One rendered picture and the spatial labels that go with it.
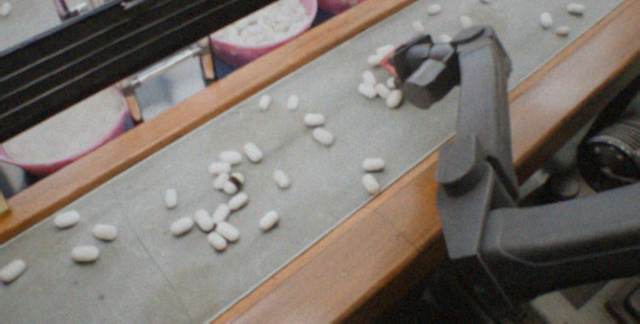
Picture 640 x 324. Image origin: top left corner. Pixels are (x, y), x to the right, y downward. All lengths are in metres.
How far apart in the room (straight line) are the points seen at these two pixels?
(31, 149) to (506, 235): 0.82
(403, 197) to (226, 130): 0.33
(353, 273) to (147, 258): 0.30
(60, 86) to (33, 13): 0.72
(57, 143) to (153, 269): 0.32
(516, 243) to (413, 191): 0.44
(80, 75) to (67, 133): 0.43
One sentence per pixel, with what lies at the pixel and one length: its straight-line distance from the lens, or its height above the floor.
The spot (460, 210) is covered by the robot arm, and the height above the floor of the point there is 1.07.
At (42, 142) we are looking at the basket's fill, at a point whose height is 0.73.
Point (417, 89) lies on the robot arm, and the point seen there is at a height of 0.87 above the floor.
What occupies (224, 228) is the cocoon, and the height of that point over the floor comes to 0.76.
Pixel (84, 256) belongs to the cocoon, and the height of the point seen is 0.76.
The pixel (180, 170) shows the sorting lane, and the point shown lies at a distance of 0.89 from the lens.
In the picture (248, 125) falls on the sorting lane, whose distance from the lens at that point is 0.93.
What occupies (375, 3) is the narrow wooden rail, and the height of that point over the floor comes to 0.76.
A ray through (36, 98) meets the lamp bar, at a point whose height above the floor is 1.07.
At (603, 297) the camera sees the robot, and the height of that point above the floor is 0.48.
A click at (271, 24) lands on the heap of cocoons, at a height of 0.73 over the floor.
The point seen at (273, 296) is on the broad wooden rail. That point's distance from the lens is 0.74.
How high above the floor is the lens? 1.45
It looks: 52 degrees down
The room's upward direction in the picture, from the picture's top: 2 degrees clockwise
